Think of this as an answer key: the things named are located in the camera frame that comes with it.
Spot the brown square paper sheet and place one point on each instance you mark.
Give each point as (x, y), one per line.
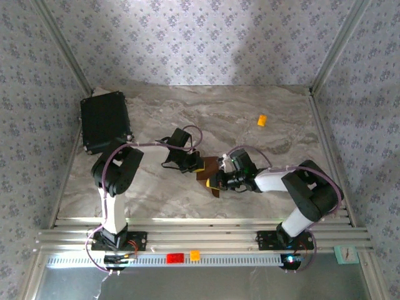
(211, 167)

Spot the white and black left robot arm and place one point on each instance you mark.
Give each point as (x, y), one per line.
(114, 209)

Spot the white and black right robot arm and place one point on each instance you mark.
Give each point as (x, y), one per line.
(312, 193)

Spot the orange square tag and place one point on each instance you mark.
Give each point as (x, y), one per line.
(195, 255)

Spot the small yellow cube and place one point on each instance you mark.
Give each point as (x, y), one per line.
(262, 120)

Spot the red rectangular tag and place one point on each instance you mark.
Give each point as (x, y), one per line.
(175, 258)

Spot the black hard case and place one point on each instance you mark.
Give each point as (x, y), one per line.
(104, 122)

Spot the black right controller board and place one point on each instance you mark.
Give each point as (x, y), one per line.
(290, 260)

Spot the black controller board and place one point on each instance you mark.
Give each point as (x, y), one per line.
(290, 260)
(118, 258)

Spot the black left controller board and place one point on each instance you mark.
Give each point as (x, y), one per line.
(118, 258)

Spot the small teal clock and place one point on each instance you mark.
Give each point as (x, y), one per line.
(345, 254)

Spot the aluminium rail frame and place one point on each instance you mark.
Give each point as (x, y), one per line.
(203, 237)

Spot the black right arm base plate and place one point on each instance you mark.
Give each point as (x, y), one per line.
(265, 239)

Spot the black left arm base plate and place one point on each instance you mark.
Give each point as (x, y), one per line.
(140, 240)

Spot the aluminium side rail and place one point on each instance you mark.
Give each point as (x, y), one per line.
(331, 156)
(67, 175)

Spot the aluminium corner post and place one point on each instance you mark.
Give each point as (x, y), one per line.
(340, 47)
(62, 47)

